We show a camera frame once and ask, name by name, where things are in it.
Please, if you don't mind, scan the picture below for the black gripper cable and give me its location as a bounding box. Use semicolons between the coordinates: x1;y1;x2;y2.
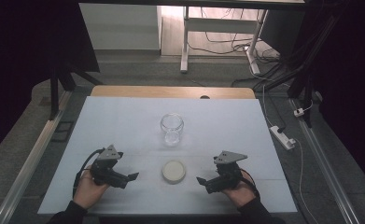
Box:
239;168;261;201
72;147;105;198

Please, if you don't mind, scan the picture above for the white cabinet panel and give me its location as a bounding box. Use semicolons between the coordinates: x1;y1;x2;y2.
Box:
78;3;163;51

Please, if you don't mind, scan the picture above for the white table sheet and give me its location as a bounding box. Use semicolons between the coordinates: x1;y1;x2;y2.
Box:
37;95;298;217

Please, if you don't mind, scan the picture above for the black metal stand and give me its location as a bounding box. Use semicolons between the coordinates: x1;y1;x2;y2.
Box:
286;0;343;129
48;60;104;121

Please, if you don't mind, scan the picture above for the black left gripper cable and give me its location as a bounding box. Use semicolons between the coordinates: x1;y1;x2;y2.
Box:
72;147;105;198

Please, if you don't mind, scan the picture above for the aluminium rail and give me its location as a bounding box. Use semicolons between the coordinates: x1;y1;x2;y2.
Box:
288;98;362;224
0;91;74;224

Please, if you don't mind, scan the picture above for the white power strip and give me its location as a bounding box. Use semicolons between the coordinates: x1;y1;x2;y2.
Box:
269;125;297;151

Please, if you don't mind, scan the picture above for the thin white cable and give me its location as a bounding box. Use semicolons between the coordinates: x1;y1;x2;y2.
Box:
293;137;320;224

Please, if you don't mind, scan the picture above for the wooden table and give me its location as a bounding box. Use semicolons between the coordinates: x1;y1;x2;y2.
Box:
90;85;257;100

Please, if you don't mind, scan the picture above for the black rectangular floor frame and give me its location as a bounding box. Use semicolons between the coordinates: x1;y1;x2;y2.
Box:
50;120;76;144

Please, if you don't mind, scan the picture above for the bundle of black cables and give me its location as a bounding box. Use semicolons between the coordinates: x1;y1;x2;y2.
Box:
188;7;305;92

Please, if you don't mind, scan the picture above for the white desk frame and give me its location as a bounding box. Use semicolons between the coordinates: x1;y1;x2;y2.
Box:
179;6;269;76

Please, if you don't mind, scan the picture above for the person's left hand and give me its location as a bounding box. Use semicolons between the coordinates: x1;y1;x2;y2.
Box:
73;165;110;210

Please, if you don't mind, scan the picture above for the black curtain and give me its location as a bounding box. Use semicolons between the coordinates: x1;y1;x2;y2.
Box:
304;0;365;192
0;0;101;167

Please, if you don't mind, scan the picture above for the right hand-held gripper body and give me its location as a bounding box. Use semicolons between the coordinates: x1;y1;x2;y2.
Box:
204;150;248;195

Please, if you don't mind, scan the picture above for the white round jar lid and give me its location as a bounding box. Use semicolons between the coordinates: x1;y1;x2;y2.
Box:
161;159;187;185

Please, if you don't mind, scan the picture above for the clear glass jar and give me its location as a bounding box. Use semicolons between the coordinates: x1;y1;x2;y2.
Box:
160;112;185;147

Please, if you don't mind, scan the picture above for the person's right hand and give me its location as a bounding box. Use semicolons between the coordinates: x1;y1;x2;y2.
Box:
221;170;258;209

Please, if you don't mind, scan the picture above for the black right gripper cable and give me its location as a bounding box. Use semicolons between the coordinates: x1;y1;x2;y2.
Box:
239;168;261;201

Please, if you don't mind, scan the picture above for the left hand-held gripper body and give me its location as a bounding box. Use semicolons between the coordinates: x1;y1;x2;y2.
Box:
90;144;130;189

